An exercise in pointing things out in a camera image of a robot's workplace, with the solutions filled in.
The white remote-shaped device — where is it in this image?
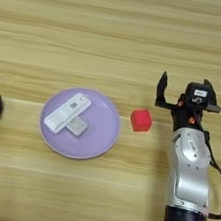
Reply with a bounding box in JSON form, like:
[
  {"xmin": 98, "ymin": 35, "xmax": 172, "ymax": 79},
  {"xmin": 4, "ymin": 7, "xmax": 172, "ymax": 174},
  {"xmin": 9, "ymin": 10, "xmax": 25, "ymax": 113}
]
[{"xmin": 41, "ymin": 87, "xmax": 94, "ymax": 140}]

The grey square block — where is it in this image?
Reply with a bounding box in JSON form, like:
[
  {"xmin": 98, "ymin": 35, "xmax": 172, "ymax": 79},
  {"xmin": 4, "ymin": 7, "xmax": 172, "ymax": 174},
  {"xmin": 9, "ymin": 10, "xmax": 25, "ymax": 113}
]
[{"xmin": 63, "ymin": 114, "xmax": 91, "ymax": 139}]

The red cube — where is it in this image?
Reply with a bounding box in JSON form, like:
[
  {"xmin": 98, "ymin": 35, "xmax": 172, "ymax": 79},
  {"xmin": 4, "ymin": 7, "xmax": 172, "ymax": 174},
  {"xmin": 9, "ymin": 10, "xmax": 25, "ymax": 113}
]
[{"xmin": 128, "ymin": 106, "xmax": 155, "ymax": 135}]

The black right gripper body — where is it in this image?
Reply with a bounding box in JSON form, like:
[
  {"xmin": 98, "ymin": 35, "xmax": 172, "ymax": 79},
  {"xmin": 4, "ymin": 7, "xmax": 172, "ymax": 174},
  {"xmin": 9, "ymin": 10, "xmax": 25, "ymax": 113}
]
[{"xmin": 150, "ymin": 91, "xmax": 221, "ymax": 140}]

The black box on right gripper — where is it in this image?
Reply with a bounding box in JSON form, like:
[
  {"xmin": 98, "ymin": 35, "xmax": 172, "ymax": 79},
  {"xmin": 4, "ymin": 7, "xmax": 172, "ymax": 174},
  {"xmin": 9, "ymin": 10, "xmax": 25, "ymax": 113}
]
[{"xmin": 182, "ymin": 81, "xmax": 216, "ymax": 111}]

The round purple plate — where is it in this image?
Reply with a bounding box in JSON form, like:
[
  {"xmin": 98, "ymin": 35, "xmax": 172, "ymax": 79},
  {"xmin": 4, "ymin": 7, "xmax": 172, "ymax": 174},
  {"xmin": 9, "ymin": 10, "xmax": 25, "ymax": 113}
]
[{"xmin": 34, "ymin": 81, "xmax": 126, "ymax": 166}]

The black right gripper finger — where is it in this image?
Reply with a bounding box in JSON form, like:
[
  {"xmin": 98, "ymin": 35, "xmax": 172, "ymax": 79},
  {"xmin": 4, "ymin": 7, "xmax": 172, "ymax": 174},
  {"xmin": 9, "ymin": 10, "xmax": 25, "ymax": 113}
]
[
  {"xmin": 153, "ymin": 70, "xmax": 172, "ymax": 109},
  {"xmin": 200, "ymin": 78, "xmax": 221, "ymax": 107}
]

